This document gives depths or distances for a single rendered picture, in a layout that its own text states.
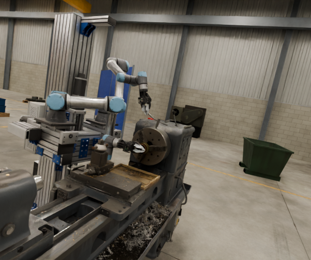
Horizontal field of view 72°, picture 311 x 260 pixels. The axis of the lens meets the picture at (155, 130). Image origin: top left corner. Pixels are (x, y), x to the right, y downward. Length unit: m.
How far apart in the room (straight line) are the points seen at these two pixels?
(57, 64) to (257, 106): 10.31
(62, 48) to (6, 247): 1.59
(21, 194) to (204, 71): 11.56
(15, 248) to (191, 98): 11.42
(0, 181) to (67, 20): 1.57
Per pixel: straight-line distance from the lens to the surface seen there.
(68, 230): 1.08
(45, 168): 2.27
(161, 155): 1.73
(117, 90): 2.19
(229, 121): 11.56
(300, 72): 11.92
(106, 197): 1.25
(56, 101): 1.63
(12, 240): 0.90
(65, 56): 2.05
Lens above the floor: 1.47
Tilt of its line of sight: 8 degrees down
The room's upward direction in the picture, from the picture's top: 11 degrees clockwise
